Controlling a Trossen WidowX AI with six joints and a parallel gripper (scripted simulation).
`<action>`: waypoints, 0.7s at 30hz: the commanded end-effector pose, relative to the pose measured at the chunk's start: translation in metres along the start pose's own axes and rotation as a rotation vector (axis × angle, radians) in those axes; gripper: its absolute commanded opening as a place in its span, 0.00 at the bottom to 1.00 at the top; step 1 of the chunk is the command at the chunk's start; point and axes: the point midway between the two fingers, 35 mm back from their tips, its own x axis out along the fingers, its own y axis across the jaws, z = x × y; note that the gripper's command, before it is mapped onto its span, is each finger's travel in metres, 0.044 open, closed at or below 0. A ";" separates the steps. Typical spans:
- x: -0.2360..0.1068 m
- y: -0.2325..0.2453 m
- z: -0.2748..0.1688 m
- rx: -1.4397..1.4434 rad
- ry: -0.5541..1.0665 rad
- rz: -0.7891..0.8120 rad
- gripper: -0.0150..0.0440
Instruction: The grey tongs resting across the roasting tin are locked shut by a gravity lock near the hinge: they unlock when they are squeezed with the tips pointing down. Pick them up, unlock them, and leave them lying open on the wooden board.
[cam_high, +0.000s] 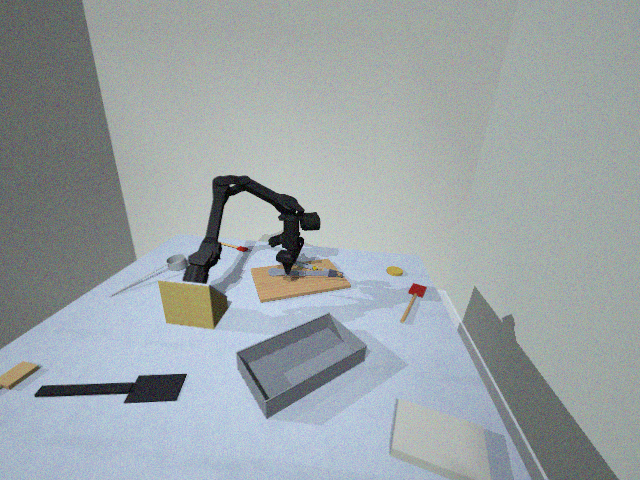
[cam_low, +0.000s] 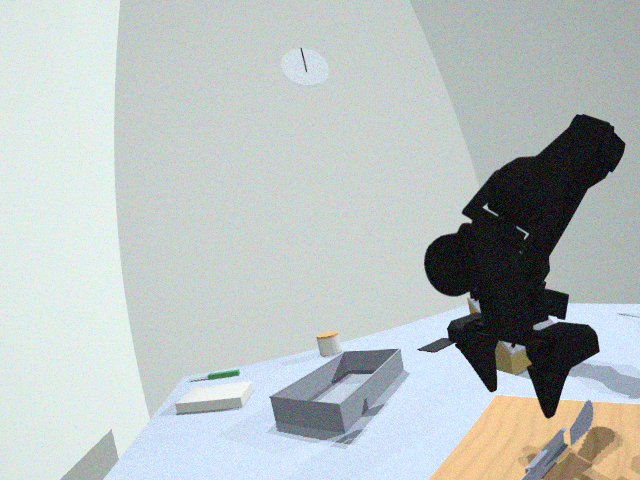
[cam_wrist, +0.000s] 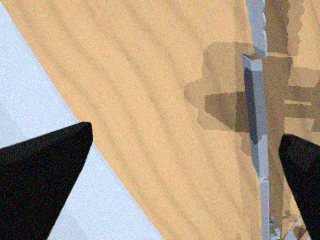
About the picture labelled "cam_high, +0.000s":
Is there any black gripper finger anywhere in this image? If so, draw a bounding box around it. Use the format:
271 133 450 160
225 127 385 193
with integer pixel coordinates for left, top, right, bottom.
294 245 303 264
281 262 294 275

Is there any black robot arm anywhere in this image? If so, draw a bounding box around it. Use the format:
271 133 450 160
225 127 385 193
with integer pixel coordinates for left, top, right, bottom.
183 175 320 284

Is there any black spatula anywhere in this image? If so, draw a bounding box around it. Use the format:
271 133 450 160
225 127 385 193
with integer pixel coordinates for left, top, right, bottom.
34 374 187 404

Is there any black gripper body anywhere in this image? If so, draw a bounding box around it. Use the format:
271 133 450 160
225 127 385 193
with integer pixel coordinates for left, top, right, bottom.
276 231 304 263

